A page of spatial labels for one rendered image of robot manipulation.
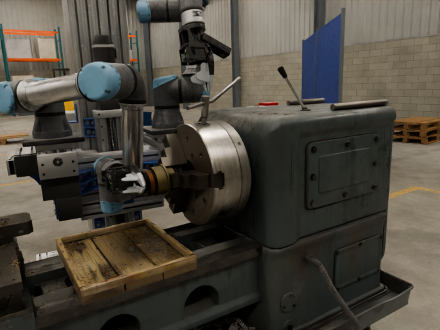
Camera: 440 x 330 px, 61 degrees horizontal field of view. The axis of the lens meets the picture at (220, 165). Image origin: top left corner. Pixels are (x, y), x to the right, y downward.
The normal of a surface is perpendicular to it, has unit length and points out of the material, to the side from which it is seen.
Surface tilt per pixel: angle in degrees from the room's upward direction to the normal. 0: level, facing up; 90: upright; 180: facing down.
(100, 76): 89
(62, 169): 90
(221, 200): 109
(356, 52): 90
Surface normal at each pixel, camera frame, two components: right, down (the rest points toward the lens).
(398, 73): -0.83, 0.14
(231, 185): 0.53, 0.22
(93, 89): -0.27, 0.20
